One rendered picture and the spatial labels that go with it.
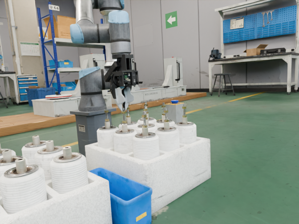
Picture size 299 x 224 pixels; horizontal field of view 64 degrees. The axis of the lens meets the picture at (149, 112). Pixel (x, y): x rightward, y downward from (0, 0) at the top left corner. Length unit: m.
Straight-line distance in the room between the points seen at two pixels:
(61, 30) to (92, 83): 4.81
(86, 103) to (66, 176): 0.68
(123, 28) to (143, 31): 6.82
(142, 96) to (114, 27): 2.80
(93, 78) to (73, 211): 0.79
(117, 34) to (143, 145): 0.40
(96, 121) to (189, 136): 0.52
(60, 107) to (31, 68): 4.42
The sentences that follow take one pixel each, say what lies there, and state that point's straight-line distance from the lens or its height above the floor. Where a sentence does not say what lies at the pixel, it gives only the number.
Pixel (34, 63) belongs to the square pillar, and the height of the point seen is 1.00.
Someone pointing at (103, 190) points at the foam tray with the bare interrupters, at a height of 0.16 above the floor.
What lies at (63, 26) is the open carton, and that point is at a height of 1.74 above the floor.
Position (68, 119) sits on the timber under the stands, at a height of 0.05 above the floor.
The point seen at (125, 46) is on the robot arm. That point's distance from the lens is 0.90.
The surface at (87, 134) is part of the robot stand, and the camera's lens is 1.30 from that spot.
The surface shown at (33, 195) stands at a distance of 0.65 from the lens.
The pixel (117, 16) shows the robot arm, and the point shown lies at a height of 0.68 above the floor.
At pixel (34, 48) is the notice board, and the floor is 1.41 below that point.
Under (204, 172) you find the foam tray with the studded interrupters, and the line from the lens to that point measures 1.08.
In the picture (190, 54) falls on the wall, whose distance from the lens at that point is 6.64.
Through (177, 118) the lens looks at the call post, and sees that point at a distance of 1.25.
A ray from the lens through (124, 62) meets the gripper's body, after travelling 0.88.
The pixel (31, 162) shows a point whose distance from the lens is 0.89.
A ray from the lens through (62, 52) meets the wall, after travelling 10.22.
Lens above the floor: 0.46
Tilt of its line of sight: 8 degrees down
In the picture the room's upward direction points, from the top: 3 degrees counter-clockwise
